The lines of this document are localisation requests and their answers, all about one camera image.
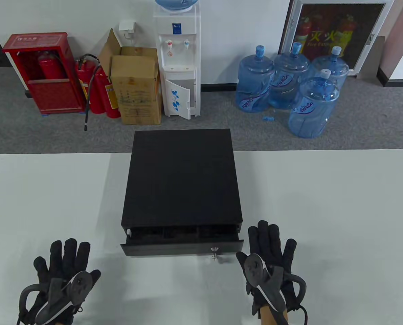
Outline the person's left hand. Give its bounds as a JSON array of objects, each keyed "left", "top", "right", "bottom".
[{"left": 17, "top": 239, "right": 102, "bottom": 325}]

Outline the brown cardboard box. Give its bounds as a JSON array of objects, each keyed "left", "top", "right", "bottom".
[{"left": 98, "top": 28, "right": 163, "bottom": 125}]

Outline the blue water jug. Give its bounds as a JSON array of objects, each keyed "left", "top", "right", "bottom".
[
  {"left": 288, "top": 69, "right": 340, "bottom": 138},
  {"left": 311, "top": 46, "right": 350, "bottom": 90},
  {"left": 268, "top": 42, "right": 311, "bottom": 110},
  {"left": 236, "top": 45, "right": 275, "bottom": 113}
]

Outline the black cash drawer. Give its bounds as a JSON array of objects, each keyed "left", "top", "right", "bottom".
[{"left": 120, "top": 129, "right": 245, "bottom": 258}]

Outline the red fire extinguisher with hose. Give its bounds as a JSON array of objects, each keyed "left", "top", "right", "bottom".
[{"left": 74, "top": 53, "right": 107, "bottom": 132}]

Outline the person's right forearm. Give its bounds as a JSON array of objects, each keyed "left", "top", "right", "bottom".
[{"left": 261, "top": 305, "right": 289, "bottom": 325}]

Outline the person's right hand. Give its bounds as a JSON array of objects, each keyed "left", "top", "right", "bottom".
[{"left": 236, "top": 220, "right": 307, "bottom": 315}]

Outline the grey hand controller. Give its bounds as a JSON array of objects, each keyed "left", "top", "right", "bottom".
[
  {"left": 19, "top": 271, "right": 93, "bottom": 325},
  {"left": 244, "top": 253, "right": 307, "bottom": 312}
]

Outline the red fire extinguisher cabinet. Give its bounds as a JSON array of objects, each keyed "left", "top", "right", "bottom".
[{"left": 2, "top": 32, "right": 86, "bottom": 115}]

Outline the grey right hand controller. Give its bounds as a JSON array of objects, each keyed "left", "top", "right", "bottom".
[{"left": 244, "top": 253, "right": 307, "bottom": 312}]

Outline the red extinguisher inside cabinet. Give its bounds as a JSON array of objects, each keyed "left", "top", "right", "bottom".
[{"left": 38, "top": 51, "right": 66, "bottom": 80}]

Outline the white framed wall hydrant cabinet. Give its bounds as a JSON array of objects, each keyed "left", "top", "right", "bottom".
[{"left": 278, "top": 0, "right": 396, "bottom": 77}]

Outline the grey left hand controller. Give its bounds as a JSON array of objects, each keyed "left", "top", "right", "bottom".
[{"left": 19, "top": 271, "right": 93, "bottom": 325}]

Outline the white water dispenser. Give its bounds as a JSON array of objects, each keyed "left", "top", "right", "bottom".
[{"left": 153, "top": 5, "right": 202, "bottom": 120}]

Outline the blue bottle on dispenser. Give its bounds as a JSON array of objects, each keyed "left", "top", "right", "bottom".
[{"left": 154, "top": 0, "right": 199, "bottom": 12}]

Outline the white wall socket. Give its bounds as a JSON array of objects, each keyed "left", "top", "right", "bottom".
[{"left": 119, "top": 21, "right": 136, "bottom": 38}]

